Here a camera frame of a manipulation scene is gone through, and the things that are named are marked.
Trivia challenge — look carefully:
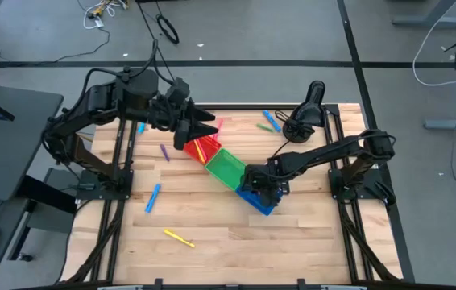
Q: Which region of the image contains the pink marker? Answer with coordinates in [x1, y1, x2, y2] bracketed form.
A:
[210, 118, 225, 141]
[197, 139, 213, 162]

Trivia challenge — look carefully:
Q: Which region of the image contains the blue plastic basket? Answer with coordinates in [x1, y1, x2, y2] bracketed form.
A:
[234, 187, 284, 217]

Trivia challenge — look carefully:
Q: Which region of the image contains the red plastic basket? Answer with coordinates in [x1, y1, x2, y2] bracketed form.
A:
[182, 135, 222, 165]

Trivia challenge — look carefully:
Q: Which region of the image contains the grey desk foot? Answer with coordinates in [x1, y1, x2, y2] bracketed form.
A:
[392, 0, 456, 29]
[423, 110, 456, 132]

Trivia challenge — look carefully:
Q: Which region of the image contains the black aluminium table frame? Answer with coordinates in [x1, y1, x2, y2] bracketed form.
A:
[60, 102, 417, 290]

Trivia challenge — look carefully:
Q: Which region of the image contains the black desk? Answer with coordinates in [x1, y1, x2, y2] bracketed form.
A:
[0, 82, 64, 290]

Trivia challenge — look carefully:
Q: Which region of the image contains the grey desk base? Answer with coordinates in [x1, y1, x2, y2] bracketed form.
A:
[8, 167, 92, 263]

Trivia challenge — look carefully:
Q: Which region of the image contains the long black floor cable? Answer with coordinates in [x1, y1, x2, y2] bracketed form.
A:
[136, 0, 189, 104]

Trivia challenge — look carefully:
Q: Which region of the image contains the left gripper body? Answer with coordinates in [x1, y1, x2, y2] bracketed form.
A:
[149, 98, 193, 132]

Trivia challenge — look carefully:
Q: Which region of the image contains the white cable bundle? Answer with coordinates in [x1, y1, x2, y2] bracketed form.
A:
[77, 0, 131, 31]

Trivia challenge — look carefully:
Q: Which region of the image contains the yellow marker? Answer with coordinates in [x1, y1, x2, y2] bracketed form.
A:
[193, 139, 208, 165]
[163, 228, 197, 249]

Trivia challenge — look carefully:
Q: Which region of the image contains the white floor cable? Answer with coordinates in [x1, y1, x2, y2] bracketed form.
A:
[412, 0, 456, 88]

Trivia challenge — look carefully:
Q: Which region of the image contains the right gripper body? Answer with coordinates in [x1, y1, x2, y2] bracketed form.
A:
[238, 160, 289, 206]

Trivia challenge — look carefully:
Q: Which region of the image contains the black lamp cable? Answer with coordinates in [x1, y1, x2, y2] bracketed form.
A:
[270, 109, 293, 160]

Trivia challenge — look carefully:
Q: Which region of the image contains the black cable coil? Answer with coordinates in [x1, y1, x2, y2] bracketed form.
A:
[155, 14, 180, 45]

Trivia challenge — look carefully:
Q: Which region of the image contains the green plastic basket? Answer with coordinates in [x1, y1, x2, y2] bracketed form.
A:
[205, 147, 249, 192]

